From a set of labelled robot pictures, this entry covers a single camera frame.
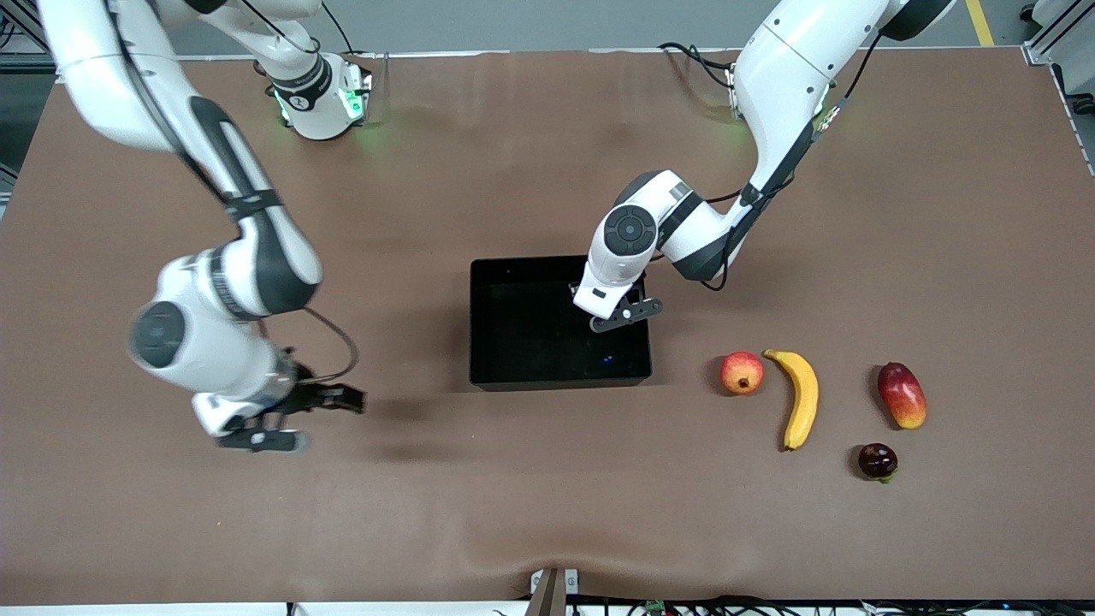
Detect black right base cable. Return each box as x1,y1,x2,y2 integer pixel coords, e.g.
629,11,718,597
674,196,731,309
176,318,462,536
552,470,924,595
321,0,360,54

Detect black plastic box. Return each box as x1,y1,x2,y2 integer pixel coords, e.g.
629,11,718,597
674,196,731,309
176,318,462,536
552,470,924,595
469,255,654,393

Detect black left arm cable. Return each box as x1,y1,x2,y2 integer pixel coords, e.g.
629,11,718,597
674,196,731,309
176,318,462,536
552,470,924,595
654,34,884,293

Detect red yellow mango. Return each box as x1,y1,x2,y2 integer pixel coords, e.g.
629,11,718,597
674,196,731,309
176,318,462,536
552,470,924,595
877,362,928,430

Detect brown table cover sheet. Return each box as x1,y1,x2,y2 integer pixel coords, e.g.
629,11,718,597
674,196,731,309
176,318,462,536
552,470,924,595
0,47,1095,607

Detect yellow banana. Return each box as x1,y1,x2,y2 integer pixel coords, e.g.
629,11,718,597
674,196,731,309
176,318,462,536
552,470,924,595
763,348,820,452

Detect aluminium frame profile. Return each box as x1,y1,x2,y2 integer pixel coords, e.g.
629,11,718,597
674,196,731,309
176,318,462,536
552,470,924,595
1022,0,1095,68

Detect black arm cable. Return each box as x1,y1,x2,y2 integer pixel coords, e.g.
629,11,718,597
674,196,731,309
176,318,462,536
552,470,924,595
103,0,360,382
654,34,884,293

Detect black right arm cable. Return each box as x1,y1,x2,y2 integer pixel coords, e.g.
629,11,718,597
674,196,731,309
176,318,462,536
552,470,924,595
103,0,360,382

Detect red pomegranate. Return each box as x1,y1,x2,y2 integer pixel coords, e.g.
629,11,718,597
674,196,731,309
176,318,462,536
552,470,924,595
719,351,766,396

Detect dark purple mangosteen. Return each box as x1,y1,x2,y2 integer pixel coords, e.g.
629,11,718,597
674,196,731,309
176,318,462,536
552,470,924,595
858,442,899,484

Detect yellow floor tape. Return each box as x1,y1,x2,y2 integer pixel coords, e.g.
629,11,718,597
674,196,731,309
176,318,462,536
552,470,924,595
965,0,998,48

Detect black left base cables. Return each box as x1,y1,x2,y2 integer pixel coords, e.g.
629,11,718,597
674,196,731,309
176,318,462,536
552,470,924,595
657,41,738,91

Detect grey metal table bracket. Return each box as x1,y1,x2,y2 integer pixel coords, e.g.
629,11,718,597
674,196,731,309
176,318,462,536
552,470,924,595
524,567,580,616

